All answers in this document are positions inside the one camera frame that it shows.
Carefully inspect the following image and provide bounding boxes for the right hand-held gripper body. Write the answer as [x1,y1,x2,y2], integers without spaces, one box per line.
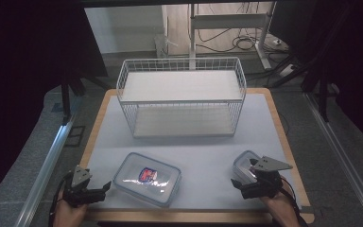
[241,155,294,201]

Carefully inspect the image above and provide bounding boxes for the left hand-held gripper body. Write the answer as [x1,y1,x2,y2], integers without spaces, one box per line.
[63,166,107,208]

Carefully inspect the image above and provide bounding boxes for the small clear plastic food container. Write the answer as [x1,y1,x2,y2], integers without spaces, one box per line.
[232,149,263,185]

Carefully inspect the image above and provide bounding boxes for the large clear plastic food container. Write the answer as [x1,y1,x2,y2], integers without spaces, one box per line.
[112,151,182,208]

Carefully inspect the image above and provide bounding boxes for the white wire storage rack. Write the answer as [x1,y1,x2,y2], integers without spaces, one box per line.
[116,57,248,139]

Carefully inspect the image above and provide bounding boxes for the person's left hand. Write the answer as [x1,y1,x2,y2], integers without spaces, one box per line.
[52,188,90,227]

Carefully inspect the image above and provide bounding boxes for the person's right hand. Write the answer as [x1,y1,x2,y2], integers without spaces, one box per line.
[259,188,301,227]

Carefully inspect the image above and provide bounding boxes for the black metal stand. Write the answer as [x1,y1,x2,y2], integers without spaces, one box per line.
[302,61,333,123]
[59,71,87,125]

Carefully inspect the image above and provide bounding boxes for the white power strip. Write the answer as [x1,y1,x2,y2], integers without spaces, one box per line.
[278,63,298,79]

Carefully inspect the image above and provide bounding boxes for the white metal stand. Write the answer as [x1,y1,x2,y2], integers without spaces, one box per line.
[188,2,274,71]

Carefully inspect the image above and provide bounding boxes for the right hand-held gripper cable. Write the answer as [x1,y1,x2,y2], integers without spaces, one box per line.
[279,176,309,227]

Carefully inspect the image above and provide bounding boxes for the hand-held gripper cable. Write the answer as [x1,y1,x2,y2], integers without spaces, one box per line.
[48,172,74,227]
[279,176,309,227]

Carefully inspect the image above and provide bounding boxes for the left hand-held gripper cable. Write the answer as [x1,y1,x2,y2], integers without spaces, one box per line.
[48,172,74,227]

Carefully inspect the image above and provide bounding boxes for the aluminium rail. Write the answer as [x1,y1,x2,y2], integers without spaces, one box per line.
[304,92,363,227]
[13,120,74,227]

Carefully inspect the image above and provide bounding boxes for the black floor cables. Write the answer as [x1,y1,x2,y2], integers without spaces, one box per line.
[198,27,268,54]

